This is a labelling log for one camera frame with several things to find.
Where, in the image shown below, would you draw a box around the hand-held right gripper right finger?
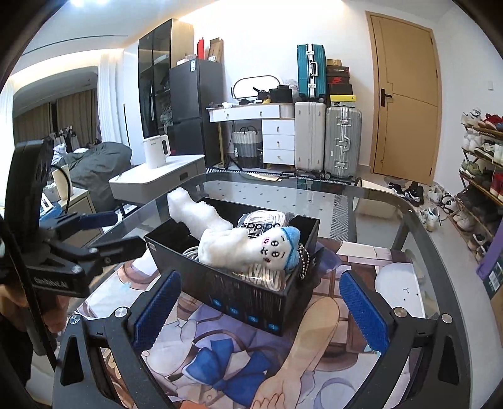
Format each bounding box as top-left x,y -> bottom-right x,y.
339,270 -> 473,409

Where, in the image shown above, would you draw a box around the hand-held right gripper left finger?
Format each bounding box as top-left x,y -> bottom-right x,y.
51,269 -> 182,409

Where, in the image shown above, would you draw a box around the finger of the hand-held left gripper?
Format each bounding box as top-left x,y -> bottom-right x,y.
39,210 -> 119,237
86,235 -> 153,263

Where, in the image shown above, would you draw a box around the white foam wrap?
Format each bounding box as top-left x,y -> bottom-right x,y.
167,188 -> 234,239

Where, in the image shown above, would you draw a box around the black cardboard box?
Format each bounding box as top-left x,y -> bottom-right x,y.
144,197 -> 320,338

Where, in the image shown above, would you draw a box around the white plush toy blue hat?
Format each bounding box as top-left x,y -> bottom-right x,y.
197,225 -> 311,281

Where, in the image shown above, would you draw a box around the clear bag of white shoelaces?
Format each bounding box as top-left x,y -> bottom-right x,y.
183,209 -> 296,293

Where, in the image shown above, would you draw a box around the person's left hand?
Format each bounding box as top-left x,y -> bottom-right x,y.
0,281 -> 70,338

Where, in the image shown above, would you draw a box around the beige bedside cabinet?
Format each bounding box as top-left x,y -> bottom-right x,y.
41,187 -> 103,245

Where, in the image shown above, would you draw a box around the printed cartoon table mat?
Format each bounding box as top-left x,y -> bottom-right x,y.
75,238 -> 441,409

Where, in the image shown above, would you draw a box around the white side cabinet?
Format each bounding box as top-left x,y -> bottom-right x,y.
109,154 -> 207,205

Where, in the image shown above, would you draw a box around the brown curtains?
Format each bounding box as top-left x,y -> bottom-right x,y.
14,88 -> 100,145

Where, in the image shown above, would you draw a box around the white electric kettle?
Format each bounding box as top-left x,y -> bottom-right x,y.
142,134 -> 171,170

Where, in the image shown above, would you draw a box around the group of loose sneakers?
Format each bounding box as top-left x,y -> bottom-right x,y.
384,179 -> 461,233

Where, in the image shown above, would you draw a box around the purple cardboard box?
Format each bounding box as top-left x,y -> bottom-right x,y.
476,232 -> 503,304

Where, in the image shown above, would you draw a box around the dark glass wardrobe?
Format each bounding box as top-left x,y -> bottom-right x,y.
137,18 -> 196,139

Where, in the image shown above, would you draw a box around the black refrigerator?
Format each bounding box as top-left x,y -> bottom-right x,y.
169,59 -> 225,168

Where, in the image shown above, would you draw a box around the woven grey white basket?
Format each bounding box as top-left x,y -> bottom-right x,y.
231,126 -> 263,168

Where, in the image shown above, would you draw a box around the silver suitcase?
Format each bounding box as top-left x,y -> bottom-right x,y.
324,105 -> 363,179

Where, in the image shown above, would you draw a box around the white suitcase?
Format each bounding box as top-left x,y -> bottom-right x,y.
294,101 -> 327,174

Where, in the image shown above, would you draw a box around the shoe rack with shoes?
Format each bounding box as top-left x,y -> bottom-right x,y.
458,109 -> 503,261

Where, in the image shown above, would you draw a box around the white vanity desk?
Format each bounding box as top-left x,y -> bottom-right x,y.
208,103 -> 296,166

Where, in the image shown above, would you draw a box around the oval mirror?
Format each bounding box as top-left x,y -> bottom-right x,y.
233,75 -> 276,104

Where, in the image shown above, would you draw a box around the brown cardboard box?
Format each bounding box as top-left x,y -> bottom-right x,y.
208,38 -> 224,64

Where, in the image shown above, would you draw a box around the wooden door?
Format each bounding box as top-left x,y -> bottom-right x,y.
365,11 -> 440,176

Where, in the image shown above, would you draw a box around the black bag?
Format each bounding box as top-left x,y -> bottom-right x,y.
269,84 -> 294,104

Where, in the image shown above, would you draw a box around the stack of shoe boxes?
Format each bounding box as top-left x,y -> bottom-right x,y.
326,59 -> 355,108

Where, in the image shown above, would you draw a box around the teal suitcase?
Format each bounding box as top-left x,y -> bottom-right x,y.
296,44 -> 328,99

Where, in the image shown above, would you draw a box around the black cable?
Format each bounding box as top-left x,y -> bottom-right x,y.
50,164 -> 75,216

